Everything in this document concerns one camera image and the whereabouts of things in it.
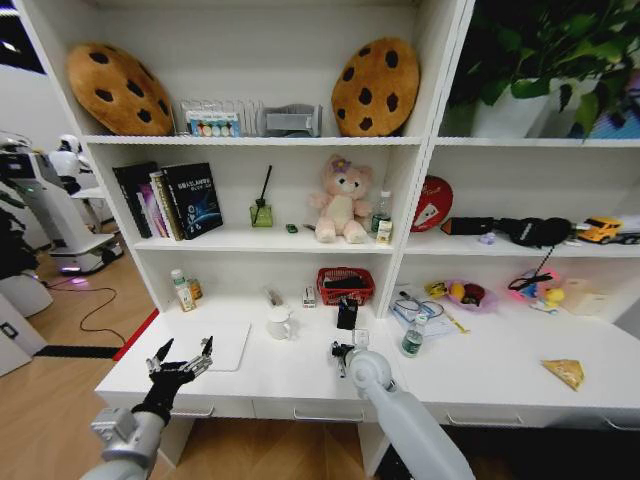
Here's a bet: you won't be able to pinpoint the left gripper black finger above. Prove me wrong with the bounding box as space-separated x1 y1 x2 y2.
145 337 176 374
182 335 216 376

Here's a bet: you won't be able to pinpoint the white rectangular mat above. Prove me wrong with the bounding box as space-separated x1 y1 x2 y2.
185 319 253 373

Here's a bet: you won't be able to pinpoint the red floor tape strip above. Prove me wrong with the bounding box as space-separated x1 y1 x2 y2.
111 307 161 362

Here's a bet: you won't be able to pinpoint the red plastic basket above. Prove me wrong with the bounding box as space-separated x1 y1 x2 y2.
315 266 377 307

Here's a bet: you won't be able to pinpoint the black item in basket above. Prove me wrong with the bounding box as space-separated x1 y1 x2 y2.
323 275 366 292

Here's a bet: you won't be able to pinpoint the white mug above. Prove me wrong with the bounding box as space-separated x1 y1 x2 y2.
265 304 296 342

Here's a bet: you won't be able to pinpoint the water bottle with green label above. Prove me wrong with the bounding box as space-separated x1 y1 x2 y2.
400 313 431 359

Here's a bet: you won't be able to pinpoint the white shelf desk unit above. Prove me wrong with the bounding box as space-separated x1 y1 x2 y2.
14 0 640 479

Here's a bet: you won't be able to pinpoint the black floor tape strip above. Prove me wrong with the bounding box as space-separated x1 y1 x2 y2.
31 344 120 361

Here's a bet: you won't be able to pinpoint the stack of papers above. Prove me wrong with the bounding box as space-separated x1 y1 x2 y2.
388 286 465 342

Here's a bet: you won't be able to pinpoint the yellow pen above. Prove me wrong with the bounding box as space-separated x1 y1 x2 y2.
444 306 472 336

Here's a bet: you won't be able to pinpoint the pink plush cat toy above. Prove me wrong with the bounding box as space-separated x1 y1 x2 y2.
307 153 376 245

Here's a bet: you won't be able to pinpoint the water bottle with white cap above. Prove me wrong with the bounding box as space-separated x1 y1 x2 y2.
370 189 394 239

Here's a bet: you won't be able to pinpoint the purple bowl of fruit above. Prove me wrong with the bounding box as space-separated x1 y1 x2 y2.
444 279 499 314

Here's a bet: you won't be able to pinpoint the green reed diffuser bottle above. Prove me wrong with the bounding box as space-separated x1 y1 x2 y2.
249 164 275 229

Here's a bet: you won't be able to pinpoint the pink purple book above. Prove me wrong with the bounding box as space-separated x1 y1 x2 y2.
136 182 170 239

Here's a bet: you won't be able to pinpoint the white floor cabinet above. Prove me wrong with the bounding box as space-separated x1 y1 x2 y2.
0 287 50 377

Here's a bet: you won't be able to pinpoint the gold spined book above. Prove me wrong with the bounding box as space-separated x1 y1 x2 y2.
148 170 186 242

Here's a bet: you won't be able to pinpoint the black rectangular box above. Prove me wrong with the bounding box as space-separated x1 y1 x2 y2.
440 216 496 237

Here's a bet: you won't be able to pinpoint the black book with blue print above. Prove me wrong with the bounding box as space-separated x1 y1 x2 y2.
160 162 225 241

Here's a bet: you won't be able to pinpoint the plain black book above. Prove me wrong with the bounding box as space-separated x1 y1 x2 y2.
111 161 160 240

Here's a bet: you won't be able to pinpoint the white wheeled background robot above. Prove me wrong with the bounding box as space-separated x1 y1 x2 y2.
0 130 125 277

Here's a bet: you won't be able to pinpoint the black pouch bag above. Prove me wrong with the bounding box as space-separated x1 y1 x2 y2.
491 216 574 249

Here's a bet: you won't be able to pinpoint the white humanoid background robot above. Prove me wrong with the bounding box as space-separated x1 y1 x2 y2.
48 133 94 197

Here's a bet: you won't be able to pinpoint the wrapped triangular sandwich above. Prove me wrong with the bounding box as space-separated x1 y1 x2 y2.
540 357 587 393

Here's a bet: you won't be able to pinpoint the clear plastic file rack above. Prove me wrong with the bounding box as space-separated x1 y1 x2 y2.
178 97 266 137

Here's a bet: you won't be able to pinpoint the brown cookie pillow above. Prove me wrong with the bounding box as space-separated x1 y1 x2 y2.
66 42 176 137
330 37 422 138

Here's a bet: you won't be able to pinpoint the box of coloured eggs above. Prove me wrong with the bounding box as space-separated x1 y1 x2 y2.
185 110 242 138

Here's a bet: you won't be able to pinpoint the beige cardboard box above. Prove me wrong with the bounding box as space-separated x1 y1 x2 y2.
559 276 609 317

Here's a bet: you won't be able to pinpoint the white plant pot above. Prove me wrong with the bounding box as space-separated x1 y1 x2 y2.
468 78 552 139

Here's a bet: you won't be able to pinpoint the yellow toy truck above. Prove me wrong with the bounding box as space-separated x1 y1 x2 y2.
576 215 627 246

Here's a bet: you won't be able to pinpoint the green leafy plant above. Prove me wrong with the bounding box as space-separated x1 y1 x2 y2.
448 0 640 142

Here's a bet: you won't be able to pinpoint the colourful striped object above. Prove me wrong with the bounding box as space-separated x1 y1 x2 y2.
583 69 640 141

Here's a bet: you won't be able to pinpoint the black floor cable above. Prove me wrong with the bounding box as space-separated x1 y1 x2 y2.
43 283 129 347

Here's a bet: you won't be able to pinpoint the thin wire glasses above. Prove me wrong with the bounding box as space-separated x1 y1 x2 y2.
398 290 446 320

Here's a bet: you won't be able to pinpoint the black coiled cord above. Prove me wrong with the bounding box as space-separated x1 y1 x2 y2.
507 243 557 292

